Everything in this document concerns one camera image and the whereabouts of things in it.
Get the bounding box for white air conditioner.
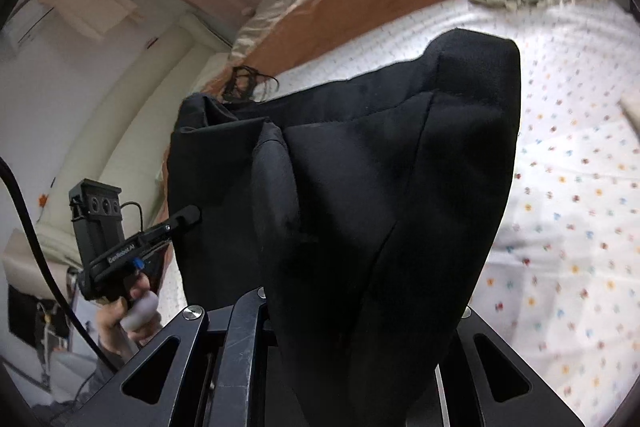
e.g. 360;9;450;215
7;2;57;46

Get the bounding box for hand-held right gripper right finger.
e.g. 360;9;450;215
435;306;587;427

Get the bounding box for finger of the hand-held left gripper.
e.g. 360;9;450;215
162;205;202;235

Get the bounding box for black thin cables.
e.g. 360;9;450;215
223;65;279;104

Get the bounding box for white floral bedsheet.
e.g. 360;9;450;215
165;0;640;427

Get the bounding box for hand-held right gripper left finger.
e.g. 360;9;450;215
65;287;273;427

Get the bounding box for person's left hand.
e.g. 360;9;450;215
97;271;162;358

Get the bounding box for black jacket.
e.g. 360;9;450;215
166;28;522;427

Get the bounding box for thick black cable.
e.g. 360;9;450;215
0;157;118;370

